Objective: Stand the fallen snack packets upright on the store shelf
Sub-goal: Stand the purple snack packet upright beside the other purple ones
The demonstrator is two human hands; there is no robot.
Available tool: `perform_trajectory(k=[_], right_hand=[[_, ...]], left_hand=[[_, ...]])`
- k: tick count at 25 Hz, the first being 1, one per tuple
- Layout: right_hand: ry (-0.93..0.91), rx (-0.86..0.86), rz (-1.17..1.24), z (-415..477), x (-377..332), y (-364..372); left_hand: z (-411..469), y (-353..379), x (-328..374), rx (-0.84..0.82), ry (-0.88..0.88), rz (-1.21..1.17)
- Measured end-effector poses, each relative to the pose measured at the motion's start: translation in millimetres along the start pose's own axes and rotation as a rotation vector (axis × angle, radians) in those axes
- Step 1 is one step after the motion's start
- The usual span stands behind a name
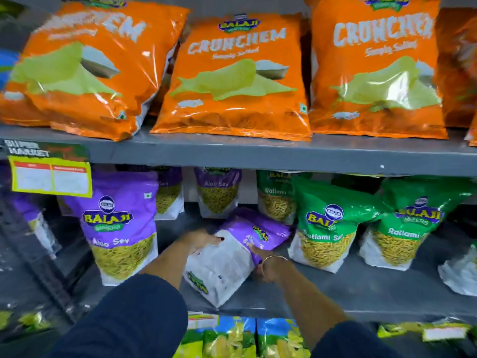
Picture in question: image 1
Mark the blue and green snack packet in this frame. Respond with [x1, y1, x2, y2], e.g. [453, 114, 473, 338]
[256, 318, 311, 358]
[173, 315, 258, 358]

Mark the thin metal bangle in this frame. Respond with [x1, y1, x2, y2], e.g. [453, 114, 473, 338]
[260, 255, 289, 281]

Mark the person's right hand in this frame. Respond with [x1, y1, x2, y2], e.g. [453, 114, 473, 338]
[248, 244, 296, 284]

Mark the dark green shelf sign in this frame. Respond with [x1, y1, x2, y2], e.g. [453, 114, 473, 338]
[2, 138, 90, 163]

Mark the white shelf price tag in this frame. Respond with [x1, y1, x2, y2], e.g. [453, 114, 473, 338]
[422, 325, 471, 342]
[187, 312, 220, 331]

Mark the grey metal shelf board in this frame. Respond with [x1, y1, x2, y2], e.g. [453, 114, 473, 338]
[71, 205, 477, 325]
[0, 124, 477, 178]

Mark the purple and white snack packet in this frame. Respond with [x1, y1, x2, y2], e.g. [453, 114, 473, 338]
[61, 171, 159, 287]
[184, 207, 292, 309]
[7, 192, 62, 259]
[154, 166, 185, 221]
[193, 167, 243, 220]

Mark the person's right forearm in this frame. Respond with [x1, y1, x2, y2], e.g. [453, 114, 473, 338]
[275, 262, 405, 358]

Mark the yellow green snack packet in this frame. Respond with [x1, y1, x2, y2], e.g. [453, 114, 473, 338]
[0, 310, 52, 332]
[376, 321, 425, 339]

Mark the yellow price label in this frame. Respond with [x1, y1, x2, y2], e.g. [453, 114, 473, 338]
[8, 156, 93, 199]

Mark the person's left forearm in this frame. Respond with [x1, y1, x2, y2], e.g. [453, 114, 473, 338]
[46, 240, 194, 358]

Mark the person's left hand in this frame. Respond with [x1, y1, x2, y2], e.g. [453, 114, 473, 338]
[178, 229, 223, 256]

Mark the orange chips bag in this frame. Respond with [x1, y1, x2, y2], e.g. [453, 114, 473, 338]
[308, 0, 449, 140]
[150, 12, 313, 142]
[0, 0, 191, 142]
[433, 7, 477, 147]

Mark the green and white snack packet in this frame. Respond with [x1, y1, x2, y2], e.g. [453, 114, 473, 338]
[287, 177, 385, 274]
[437, 240, 477, 297]
[256, 170, 313, 225]
[359, 177, 475, 272]

